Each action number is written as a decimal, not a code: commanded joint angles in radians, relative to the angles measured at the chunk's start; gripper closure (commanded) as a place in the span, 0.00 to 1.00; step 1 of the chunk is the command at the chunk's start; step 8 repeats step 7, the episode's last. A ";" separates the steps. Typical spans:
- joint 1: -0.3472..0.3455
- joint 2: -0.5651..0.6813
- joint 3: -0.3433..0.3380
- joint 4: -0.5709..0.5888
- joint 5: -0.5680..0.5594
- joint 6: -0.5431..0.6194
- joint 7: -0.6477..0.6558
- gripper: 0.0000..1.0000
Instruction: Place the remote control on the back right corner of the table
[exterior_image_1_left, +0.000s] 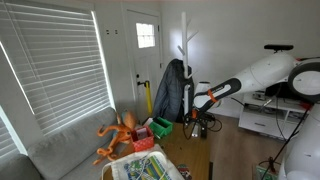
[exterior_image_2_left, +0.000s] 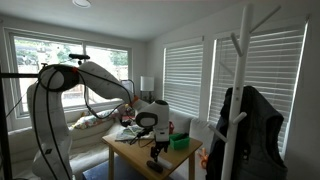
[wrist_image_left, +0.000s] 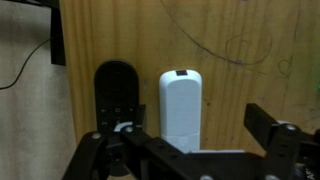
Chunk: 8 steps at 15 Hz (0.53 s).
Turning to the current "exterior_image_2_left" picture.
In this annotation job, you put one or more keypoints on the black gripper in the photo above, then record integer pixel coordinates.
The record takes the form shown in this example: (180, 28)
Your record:
(161, 146)

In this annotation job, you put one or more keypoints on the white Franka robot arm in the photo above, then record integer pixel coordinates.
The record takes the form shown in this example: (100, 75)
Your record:
(100, 80)

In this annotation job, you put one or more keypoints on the black remote control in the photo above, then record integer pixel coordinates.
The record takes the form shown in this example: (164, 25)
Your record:
(155, 166)

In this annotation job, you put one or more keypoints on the small wooden table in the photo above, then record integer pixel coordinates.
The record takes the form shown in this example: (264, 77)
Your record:
(133, 155)

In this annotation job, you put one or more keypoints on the green plastic bin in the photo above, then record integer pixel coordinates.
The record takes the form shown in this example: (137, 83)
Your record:
(179, 141)

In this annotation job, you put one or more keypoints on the printed white tote bag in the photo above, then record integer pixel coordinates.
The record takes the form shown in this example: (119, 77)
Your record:
(128, 133)

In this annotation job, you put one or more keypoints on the dark blue rug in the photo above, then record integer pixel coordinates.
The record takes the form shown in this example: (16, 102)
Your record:
(123, 171)

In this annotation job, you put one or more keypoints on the orange octopus plush toy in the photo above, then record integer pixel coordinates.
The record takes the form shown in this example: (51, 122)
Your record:
(202, 158)

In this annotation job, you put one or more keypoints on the light grey sofa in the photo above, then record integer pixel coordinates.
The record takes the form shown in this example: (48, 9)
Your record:
(86, 137)

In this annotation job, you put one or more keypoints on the white table lamp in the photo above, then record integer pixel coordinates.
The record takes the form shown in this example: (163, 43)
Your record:
(147, 83)

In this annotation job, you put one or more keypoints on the floral pillow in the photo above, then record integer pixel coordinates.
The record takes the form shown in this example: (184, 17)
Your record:
(90, 120)

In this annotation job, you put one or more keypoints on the narrow white window blind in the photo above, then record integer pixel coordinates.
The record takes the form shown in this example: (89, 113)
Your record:
(183, 80)

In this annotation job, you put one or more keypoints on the dark grey jacket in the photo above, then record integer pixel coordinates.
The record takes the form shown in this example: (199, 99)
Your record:
(260, 143)

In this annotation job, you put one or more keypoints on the white coat rack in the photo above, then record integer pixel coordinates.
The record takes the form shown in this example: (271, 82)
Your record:
(237, 86)

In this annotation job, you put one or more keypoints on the wide white window blind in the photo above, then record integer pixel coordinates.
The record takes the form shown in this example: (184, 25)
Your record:
(266, 76)

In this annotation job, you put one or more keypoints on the black metal stand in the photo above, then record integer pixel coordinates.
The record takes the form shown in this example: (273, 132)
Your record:
(3, 133)

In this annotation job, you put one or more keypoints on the large glass window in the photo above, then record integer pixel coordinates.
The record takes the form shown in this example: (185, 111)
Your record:
(30, 56)

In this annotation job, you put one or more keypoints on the round ceiling light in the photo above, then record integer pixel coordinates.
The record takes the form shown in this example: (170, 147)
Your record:
(82, 3)

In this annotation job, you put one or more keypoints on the black camera on stand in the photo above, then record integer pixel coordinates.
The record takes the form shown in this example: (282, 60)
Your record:
(79, 56)

